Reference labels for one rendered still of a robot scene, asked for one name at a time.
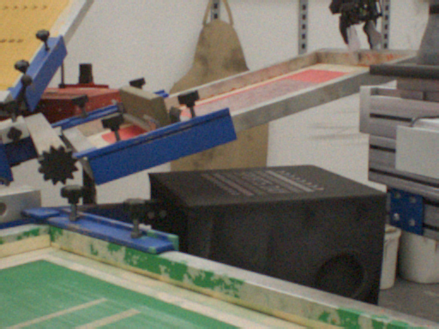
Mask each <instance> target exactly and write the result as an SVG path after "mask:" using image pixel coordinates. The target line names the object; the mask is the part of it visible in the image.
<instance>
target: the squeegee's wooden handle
mask: <svg viewBox="0 0 439 329"><path fill-rule="evenodd" d="M118 91H119V93H120V96H121V99H122V103H123V108H124V109H125V113H129V114H130V115H132V116H134V117H136V118H140V119H141V120H142V121H143V122H145V123H149V122H148V120H147V119H145V118H143V115H147V116H149V117H151V118H152V119H155V120H157V121H158V122H159V125H160V128H164V127H165V126H170V125H171V120H170V118H169V115H168V110H167V108H166V105H165V99H164V97H162V96H160V95H158V94H156V93H150V92H147V91H145V90H140V89H138V88H135V87H132V86H122V87H120V88H118Z"/></svg>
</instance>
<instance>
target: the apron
mask: <svg viewBox="0 0 439 329"><path fill-rule="evenodd" d="M212 1H213V0H208V2H207V8H206V10H205V13H204V18H203V21H202V25H204V26H203V28H202V29H201V33H200V35H199V38H198V40H197V47H196V49H195V55H194V58H193V65H192V68H190V69H189V72H187V73H186V75H184V76H183V78H182V79H179V81H178V82H174V85H173V87H171V90H169V95H172V94H174V93H180V92H182V91H185V90H190V89H191V88H194V87H200V86H203V85H205V84H208V83H209V82H215V81H218V80H220V79H225V78H227V77H229V76H232V75H238V74H240V73H243V72H247V71H250V69H249V68H247V64H246V61H245V58H244V51H243V49H242V46H241V45H240V40H239V38H238V36H237V32H236V31H235V29H234V28H233V25H234V24H233V17H232V12H231V10H230V6H229V3H228V2H227V0H222V1H223V3H224V5H225V6H226V11H227V14H228V16H229V20H230V24H229V23H227V22H225V21H222V20H215V21H210V22H209V23H208V24H207V16H208V14H209V10H210V9H211V3H212ZM267 161H268V123H264V124H262V125H259V126H255V127H253V128H251V129H245V130H243V131H240V132H238V133H237V140H236V141H231V142H229V143H226V144H222V145H220V146H218V147H212V148H210V149H208V150H206V151H201V152H199V153H196V154H194V155H189V156H187V157H185V158H182V159H177V160H175V161H172V162H171V171H183V170H210V169H237V168H250V167H264V166H267Z"/></svg>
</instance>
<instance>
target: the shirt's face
mask: <svg viewBox="0 0 439 329"><path fill-rule="evenodd" d="M267 170H284V171H286V172H288V173H291V174H293V175H294V176H299V177H301V178H302V179H304V180H307V181H309V182H312V183H314V184H316V185H318V186H319V187H324V188H325V189H327V190H329V191H309V192H297V193H286V194H253V195H242V196H232V195H230V194H228V193H227V192H226V191H223V190H222V189H221V188H219V187H217V186H215V185H214V184H213V183H211V182H209V181H208V180H206V179H204V177H202V176H199V175H201V174H215V173H240V172H254V171H267ZM147 175H148V176H150V177H151V178H152V179H153V180H154V181H155V182H156V183H158V184H159V185H160V186H161V187H163V188H164V189H165V191H168V193H169V194H171V195H172V196H173V197H174V198H176V199H177V200H178V201H180V202H181V203H182V204H183V205H185V206H186V208H189V206H194V205H216V204H226V203H238V202H248V201H270V200H290V199H302V198H323V197H334V196H345V195H356V194H384V193H385V192H383V191H380V190H378V189H376V188H371V187H370V186H367V185H365V184H363V183H359V182H356V181H355V180H351V179H349V178H347V177H344V176H341V175H338V174H336V173H333V172H331V171H329V170H326V169H322V168H320V167H318V166H316V165H312V164H305V165H278V166H264V167H250V168H237V169H210V170H183V171H169V172H155V173H147Z"/></svg>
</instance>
